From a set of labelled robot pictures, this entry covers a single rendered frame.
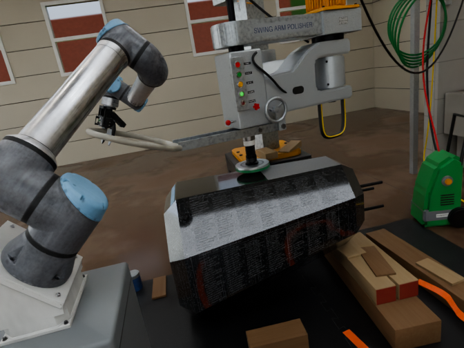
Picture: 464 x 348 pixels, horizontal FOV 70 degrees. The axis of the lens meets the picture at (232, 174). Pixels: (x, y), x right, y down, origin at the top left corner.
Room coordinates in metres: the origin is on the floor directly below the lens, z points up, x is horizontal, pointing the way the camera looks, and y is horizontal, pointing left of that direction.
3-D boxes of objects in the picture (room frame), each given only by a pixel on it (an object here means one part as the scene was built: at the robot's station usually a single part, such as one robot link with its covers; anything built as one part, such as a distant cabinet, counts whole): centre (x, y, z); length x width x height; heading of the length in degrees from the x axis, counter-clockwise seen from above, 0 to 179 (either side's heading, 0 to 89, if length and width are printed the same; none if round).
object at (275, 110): (1.94, -0.29, 1.20); 0.15 x 0.10 x 0.15; 113
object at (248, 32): (2.14, -0.46, 1.62); 0.96 x 0.25 x 0.17; 113
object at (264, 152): (2.48, -0.29, 0.81); 0.20 x 0.10 x 0.05; 16
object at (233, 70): (1.87, -0.11, 1.37); 0.08 x 0.03 x 0.28; 113
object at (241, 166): (2.00, -0.13, 0.87); 0.21 x 0.21 x 0.01
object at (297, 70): (2.15, -0.50, 1.30); 0.74 x 0.23 x 0.49; 113
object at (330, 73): (2.26, -0.74, 1.34); 0.19 x 0.19 x 0.20
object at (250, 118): (2.04, -0.21, 1.32); 0.36 x 0.22 x 0.45; 113
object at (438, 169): (2.49, -1.65, 0.43); 0.35 x 0.35 x 0.87; 83
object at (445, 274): (1.67, -1.13, 0.13); 0.25 x 0.10 x 0.01; 16
